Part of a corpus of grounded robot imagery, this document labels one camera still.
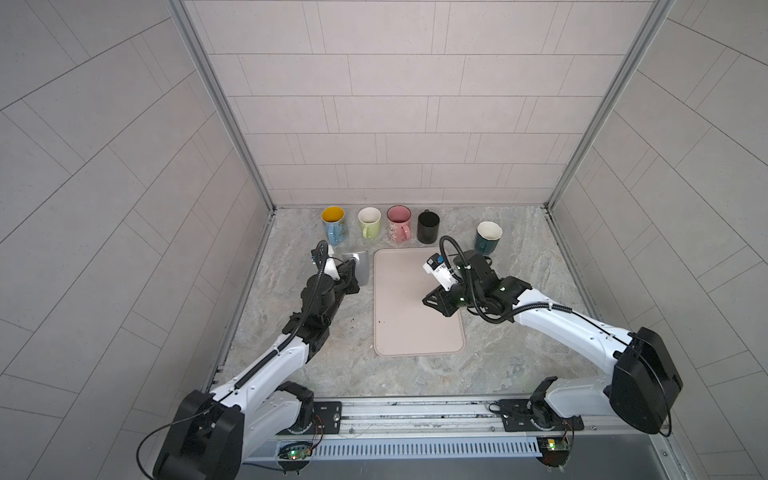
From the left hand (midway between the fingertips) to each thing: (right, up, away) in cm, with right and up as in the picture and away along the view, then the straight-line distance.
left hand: (361, 257), depth 80 cm
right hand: (+17, -11, -2) cm, 21 cm away
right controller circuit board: (+46, -43, -12) cm, 64 cm away
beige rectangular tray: (+12, -21, +6) cm, 25 cm away
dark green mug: (+39, +5, +15) cm, 42 cm away
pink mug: (+10, +10, +19) cm, 23 cm away
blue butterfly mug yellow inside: (-11, +9, +19) cm, 23 cm away
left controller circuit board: (-13, -42, -16) cm, 47 cm away
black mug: (+20, +8, +22) cm, 31 cm away
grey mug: (0, -1, +5) cm, 5 cm away
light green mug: (0, +12, +23) cm, 26 cm away
